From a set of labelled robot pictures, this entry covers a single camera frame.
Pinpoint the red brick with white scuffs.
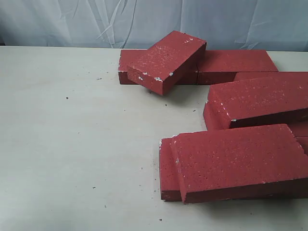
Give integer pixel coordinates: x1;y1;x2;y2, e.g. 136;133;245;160
127;31;206;96

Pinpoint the third row red brick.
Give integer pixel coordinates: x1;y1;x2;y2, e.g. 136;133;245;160
203;102;223;131

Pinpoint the second row right red brick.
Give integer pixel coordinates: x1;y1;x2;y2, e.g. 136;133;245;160
234;72;308;81

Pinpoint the large front tilted red brick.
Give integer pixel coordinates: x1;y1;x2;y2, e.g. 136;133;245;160
171;124;308;204

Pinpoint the far right edge red brick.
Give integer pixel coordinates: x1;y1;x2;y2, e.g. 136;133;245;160
288;121;308;155

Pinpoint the white fabric backdrop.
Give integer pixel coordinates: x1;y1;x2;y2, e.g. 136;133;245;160
0;0;308;51

